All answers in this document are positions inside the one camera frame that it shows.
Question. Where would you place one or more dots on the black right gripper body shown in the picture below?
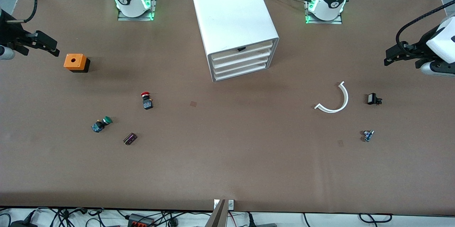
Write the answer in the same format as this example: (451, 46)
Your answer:
(7, 32)

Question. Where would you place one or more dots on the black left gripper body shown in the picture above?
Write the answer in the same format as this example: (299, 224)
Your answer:
(420, 46)

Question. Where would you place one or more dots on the red push button switch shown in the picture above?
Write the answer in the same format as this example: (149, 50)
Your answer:
(146, 101)

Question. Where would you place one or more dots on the plain white drawer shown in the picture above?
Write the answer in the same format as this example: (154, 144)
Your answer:
(243, 66)
(243, 72)

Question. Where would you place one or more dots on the white drawer cabinet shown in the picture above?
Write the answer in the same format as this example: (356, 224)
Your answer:
(231, 6)

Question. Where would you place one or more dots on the orange box with black base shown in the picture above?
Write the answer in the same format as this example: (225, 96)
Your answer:
(74, 61)

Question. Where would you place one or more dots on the small black component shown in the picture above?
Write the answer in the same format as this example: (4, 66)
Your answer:
(372, 99)

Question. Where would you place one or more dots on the white curved plastic piece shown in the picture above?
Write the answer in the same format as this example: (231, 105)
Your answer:
(344, 100)

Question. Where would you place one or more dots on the small blue component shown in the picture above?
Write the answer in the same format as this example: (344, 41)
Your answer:
(368, 136)

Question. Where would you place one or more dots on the small purple component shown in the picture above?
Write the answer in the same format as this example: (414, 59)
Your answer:
(130, 139)

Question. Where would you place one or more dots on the black power strip red switches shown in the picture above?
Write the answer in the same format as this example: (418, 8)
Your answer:
(140, 220)

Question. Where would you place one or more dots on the black power plug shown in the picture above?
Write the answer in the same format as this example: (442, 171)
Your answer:
(251, 220)

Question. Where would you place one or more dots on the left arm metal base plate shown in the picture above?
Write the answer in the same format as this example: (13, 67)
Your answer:
(337, 21)

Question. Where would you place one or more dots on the green push button switch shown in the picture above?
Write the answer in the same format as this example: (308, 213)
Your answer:
(101, 124)

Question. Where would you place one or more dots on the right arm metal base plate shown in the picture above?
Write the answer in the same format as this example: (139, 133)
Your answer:
(153, 3)

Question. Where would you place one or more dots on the small white metal bracket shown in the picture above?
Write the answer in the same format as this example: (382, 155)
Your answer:
(216, 204)
(231, 204)

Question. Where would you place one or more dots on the grey camera stand post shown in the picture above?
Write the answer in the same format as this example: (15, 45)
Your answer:
(217, 216)

